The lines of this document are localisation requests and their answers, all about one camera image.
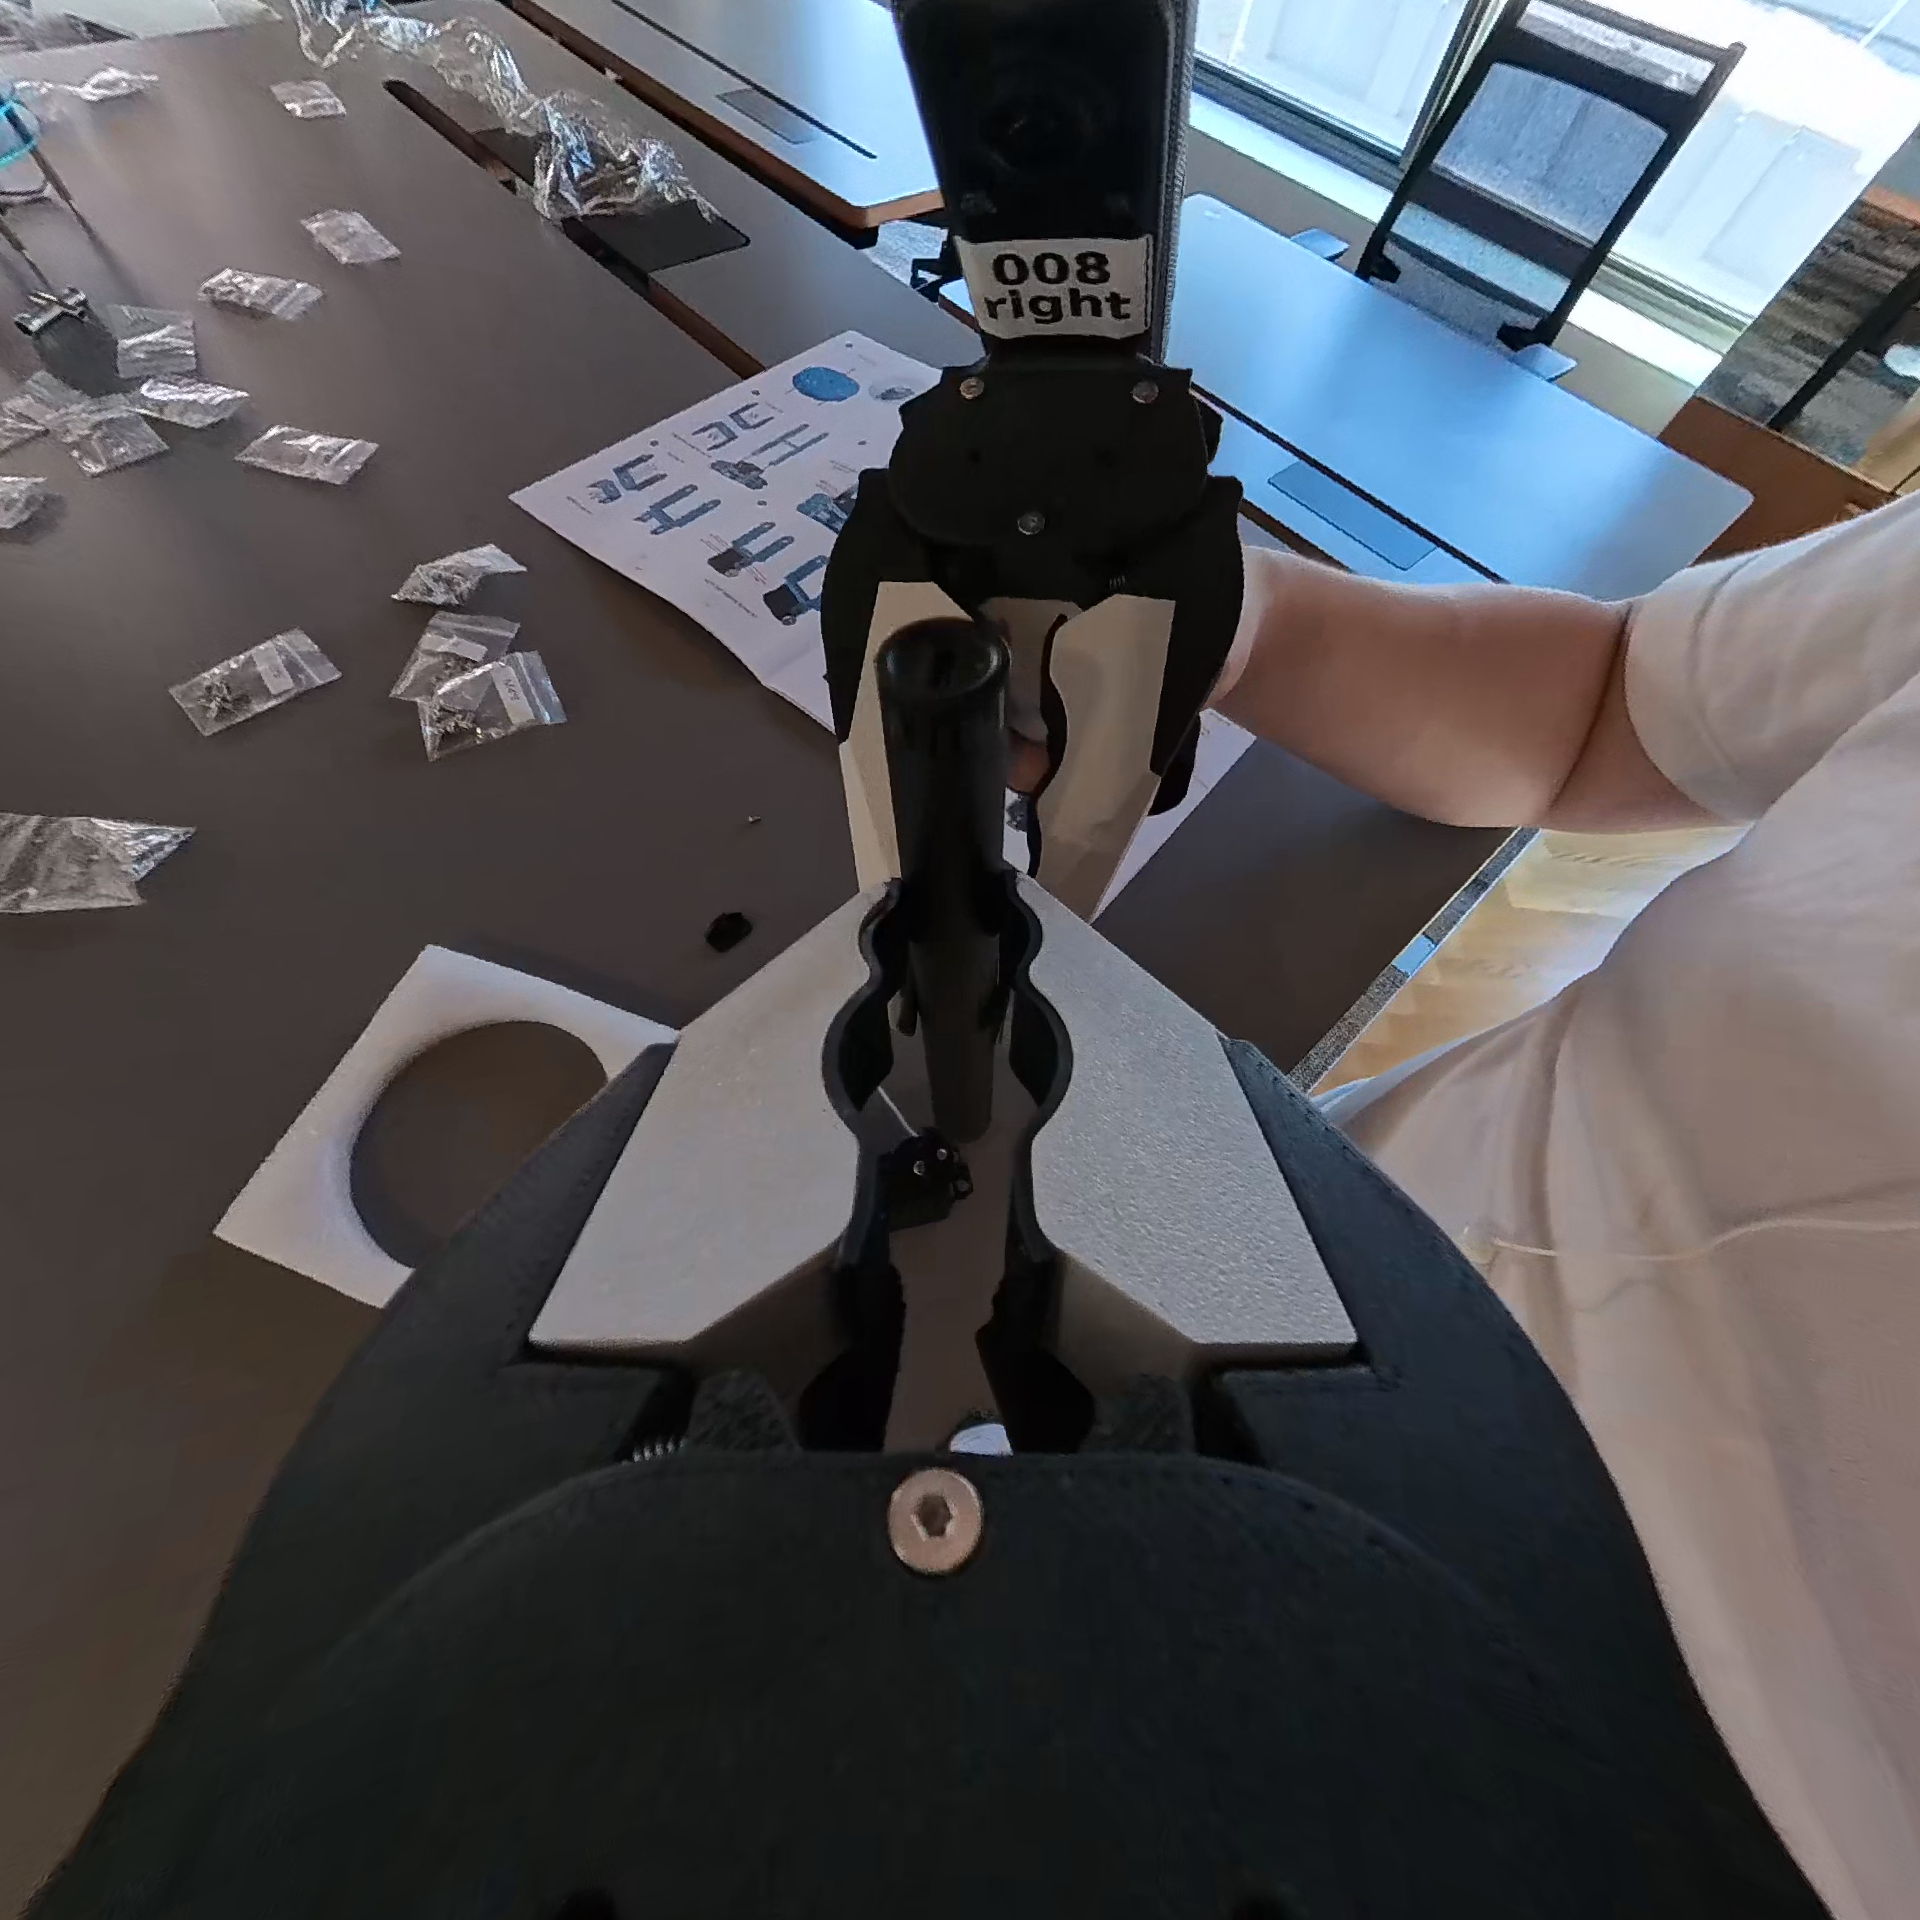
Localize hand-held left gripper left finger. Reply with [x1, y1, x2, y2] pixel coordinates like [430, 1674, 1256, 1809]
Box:
[527, 882, 909, 1450]

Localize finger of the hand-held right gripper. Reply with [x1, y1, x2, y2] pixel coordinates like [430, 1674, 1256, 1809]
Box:
[1026, 596, 1177, 924]
[836, 584, 992, 903]

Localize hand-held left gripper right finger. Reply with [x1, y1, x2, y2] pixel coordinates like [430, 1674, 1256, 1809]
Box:
[983, 881, 1359, 1453]

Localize black electric screwdriver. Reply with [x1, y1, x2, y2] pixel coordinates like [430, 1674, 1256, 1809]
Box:
[877, 617, 1016, 1145]

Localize black servo motor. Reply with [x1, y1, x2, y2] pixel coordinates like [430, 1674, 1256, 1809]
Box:
[884, 1127, 976, 1225]

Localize person's right forearm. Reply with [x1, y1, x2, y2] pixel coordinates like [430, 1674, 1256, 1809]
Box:
[1207, 547, 1652, 831]

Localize dark grey desk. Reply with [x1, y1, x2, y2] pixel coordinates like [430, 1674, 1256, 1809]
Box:
[0, 0, 1537, 1920]

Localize printed instruction sheet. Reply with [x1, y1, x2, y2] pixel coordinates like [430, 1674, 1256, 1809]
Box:
[510, 329, 1261, 890]

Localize white foam square with hole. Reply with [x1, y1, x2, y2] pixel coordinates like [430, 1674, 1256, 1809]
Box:
[214, 943, 684, 1311]

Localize light grey table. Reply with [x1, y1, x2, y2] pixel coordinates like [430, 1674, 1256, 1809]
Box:
[937, 192, 1757, 591]

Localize glass window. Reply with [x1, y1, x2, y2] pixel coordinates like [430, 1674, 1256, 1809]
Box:
[1190, 0, 1920, 332]

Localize grey table with wooden edge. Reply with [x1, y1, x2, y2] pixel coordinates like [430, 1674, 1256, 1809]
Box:
[510, 0, 951, 233]

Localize crumpled clear plastic wrap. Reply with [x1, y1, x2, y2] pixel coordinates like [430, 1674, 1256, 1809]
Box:
[293, 0, 713, 227]

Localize scattered clear screw bags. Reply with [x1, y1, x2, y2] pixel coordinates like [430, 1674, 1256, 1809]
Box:
[0, 67, 572, 916]

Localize black mesh chair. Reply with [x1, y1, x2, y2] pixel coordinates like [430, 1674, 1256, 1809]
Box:
[1294, 0, 1749, 380]

